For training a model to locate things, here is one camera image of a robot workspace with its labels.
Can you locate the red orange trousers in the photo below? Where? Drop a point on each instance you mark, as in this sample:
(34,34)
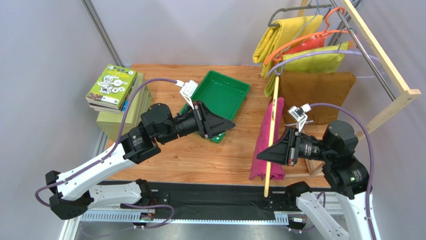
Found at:
(309,44)

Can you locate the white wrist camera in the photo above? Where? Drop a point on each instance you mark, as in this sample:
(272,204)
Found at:
(299,114)
(187,90)

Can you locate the lime green trousers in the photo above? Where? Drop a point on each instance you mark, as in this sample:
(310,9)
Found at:
(325,63)

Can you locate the orange hanger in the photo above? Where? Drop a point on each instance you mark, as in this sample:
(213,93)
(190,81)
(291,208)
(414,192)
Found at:
(321,34)

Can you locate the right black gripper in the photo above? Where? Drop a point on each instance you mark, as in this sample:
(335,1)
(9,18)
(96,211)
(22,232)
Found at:
(292,148)

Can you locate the lilac hanger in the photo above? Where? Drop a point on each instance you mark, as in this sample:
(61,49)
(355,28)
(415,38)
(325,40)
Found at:
(273,70)

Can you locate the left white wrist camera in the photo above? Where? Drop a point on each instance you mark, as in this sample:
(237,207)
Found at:
(187,90)

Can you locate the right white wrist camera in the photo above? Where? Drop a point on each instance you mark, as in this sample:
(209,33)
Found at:
(299,114)

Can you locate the wooden clothes rack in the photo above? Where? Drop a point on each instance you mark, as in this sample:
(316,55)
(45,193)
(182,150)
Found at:
(407,95)

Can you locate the brown trousers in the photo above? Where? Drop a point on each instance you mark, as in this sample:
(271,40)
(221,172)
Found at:
(299,88)

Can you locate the aluminium corner post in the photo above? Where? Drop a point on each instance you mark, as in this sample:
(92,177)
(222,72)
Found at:
(97,22)

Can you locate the grey hanger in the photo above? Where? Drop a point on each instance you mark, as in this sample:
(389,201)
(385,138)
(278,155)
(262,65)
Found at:
(309,6)

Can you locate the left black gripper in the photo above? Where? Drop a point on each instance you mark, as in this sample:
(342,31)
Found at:
(208,124)

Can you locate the green plastic tray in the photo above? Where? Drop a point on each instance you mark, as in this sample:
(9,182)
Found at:
(222,94)

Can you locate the black base mat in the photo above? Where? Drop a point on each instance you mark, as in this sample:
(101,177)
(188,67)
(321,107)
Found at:
(184,201)

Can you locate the metal hanging rail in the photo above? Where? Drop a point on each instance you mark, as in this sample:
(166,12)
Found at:
(375,46)

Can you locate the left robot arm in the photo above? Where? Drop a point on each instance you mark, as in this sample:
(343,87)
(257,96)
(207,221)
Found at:
(76,191)

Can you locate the pink trousers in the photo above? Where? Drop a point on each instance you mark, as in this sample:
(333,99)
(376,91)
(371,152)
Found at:
(258,166)

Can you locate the yellow trousers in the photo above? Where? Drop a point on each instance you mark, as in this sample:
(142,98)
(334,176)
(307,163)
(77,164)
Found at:
(288,29)

